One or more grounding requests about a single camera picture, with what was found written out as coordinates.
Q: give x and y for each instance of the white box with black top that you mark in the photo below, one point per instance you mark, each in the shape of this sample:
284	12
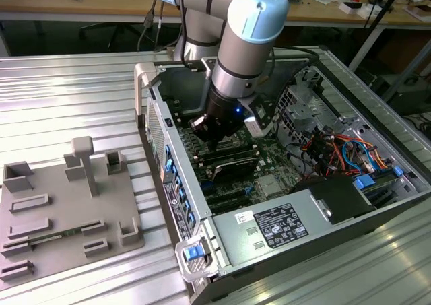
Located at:
363	12

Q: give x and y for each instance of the black expansion slot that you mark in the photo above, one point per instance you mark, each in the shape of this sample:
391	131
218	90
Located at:
229	202

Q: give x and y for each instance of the blue disk carrier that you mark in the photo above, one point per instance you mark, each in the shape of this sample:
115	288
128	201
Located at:
364	181

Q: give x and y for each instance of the perforated metal drive cage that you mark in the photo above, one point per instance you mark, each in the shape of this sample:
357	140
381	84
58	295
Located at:
303	113

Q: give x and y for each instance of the grey parts rack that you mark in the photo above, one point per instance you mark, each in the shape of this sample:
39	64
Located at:
67	210

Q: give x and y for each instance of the black graphics card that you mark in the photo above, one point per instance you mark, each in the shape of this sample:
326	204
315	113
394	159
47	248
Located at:
232	168

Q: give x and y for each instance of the blue card retainer clips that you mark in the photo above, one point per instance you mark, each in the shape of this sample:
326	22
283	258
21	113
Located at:
168	167

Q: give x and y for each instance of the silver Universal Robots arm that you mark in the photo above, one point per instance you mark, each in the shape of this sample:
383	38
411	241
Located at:
249	49

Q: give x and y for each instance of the silver chipset heatsink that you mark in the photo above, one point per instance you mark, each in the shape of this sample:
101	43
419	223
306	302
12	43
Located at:
269	186

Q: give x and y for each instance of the black chair base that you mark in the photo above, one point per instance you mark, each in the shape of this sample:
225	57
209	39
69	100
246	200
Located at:
118	32

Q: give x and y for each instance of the black plastic air shroud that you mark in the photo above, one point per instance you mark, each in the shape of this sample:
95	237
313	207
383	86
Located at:
336	197

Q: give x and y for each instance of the black computer on floor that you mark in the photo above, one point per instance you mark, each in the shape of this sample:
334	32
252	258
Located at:
410	96

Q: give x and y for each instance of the small blue clip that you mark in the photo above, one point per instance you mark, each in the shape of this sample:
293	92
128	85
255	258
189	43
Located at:
397	171

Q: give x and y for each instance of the grey power supply unit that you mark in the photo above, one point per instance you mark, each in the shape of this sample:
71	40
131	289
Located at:
235	237

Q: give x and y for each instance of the green RAM stick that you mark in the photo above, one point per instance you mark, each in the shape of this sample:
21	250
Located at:
54	236

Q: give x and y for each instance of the open grey PC case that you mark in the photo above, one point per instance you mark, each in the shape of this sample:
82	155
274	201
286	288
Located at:
188	184

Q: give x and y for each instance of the green motherboard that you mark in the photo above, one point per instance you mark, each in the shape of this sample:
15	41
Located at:
269	160

